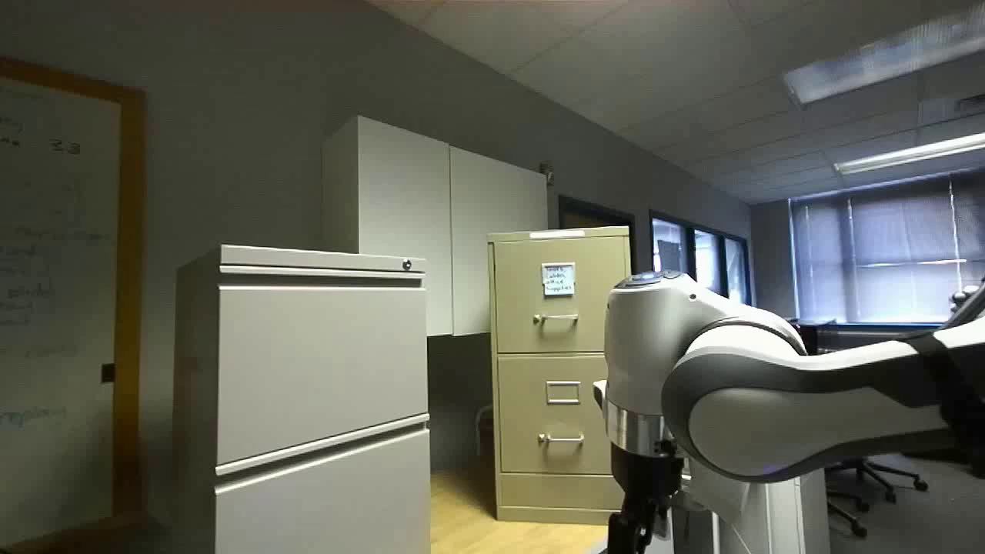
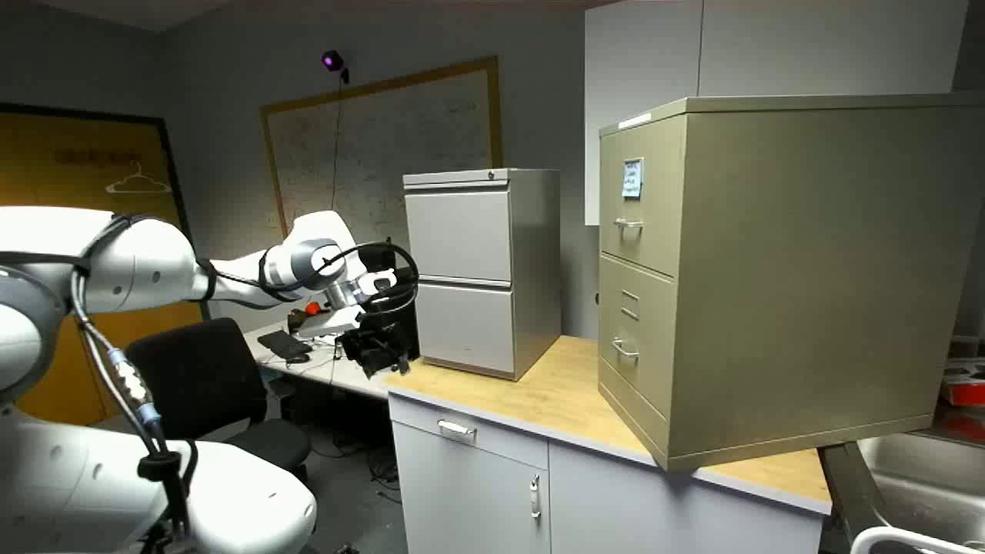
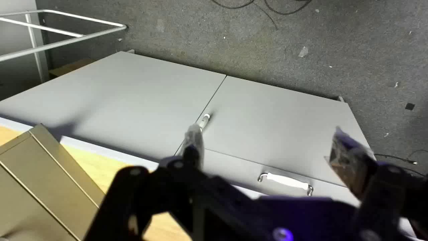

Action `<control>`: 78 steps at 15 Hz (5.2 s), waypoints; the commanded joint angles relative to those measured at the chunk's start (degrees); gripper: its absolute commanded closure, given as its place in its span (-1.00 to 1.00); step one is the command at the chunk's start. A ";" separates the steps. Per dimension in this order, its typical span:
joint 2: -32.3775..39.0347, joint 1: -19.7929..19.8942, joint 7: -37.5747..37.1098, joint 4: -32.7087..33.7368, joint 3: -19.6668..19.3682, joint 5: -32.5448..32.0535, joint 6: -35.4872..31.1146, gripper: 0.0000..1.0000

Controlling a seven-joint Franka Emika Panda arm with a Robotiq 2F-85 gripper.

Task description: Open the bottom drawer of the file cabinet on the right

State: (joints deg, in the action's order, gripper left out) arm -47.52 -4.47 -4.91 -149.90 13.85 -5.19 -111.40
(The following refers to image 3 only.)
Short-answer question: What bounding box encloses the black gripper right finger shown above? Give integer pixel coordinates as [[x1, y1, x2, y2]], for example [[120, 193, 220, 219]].
[[327, 126, 428, 241]]

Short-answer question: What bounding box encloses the beige metal file cabinet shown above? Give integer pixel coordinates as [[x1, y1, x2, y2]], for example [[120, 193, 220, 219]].
[[0, 123, 107, 241]]

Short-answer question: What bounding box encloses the grey base cabinet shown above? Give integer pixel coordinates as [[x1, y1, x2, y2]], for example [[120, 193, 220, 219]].
[[0, 49, 377, 207]]

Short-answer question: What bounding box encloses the silver cabinet drawer handle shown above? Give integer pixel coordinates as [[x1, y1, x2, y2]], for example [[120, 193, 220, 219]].
[[255, 169, 315, 197]]

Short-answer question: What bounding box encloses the thin black floor cable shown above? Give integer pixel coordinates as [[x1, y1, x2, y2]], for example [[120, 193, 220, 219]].
[[373, 148, 428, 167]]

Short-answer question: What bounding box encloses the white metal tube frame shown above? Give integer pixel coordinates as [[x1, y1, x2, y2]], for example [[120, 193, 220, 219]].
[[0, 8, 128, 83]]

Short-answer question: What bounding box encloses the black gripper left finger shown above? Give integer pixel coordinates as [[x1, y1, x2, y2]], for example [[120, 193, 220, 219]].
[[84, 123, 232, 241]]

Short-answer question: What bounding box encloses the silver cabinet door handle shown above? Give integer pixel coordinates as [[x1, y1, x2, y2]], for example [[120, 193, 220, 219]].
[[196, 111, 214, 134]]

